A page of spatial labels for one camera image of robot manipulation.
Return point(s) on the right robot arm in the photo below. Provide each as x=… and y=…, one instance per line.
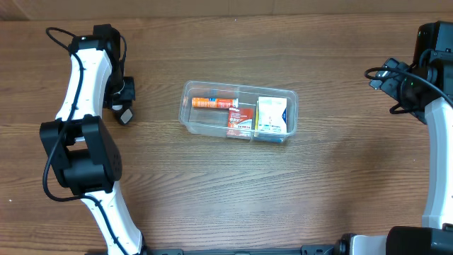
x=422, y=89

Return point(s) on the clear plastic container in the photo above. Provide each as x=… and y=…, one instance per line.
x=214, y=121

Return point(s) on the dark brown medicine bottle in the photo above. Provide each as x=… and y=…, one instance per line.
x=123, y=113

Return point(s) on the blue VapoDrops box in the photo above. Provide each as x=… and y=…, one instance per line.
x=268, y=136

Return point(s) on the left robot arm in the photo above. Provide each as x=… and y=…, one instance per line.
x=83, y=161

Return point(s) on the red small box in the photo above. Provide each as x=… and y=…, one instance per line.
x=240, y=123

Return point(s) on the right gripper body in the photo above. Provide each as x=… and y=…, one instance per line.
x=397, y=83

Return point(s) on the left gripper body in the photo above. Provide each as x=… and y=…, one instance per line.
x=119, y=88

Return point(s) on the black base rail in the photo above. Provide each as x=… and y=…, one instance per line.
x=240, y=251

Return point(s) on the white small box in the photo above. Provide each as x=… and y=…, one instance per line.
x=272, y=115

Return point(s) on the orange tablet tube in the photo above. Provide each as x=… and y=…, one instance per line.
x=215, y=102

